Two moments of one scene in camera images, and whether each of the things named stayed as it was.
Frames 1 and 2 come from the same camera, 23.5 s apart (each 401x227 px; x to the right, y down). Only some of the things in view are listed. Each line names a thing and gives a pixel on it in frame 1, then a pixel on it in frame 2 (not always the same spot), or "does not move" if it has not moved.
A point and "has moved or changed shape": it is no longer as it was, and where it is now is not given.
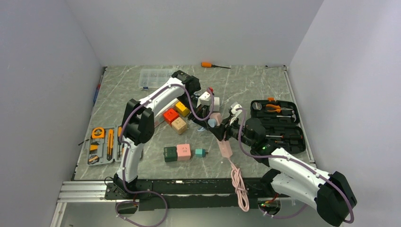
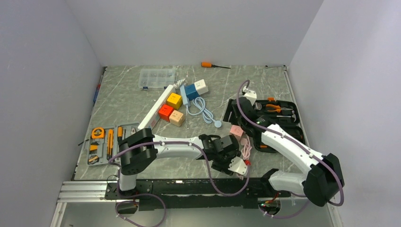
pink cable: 239,187 has moved or changed shape
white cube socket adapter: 216,104 has moved or changed shape
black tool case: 282,121 does not move
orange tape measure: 98,133 does not move
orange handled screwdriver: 210,65 does not move
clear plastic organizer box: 154,77 does not move
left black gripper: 203,111 to 224,168
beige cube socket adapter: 179,126 to 176,118
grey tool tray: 104,144 does not move
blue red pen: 97,91 does not move
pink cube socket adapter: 183,152 has moved or changed shape
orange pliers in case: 279,109 does not move
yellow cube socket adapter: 182,109 has moved or changed shape
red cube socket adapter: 169,116 has moved or changed shape
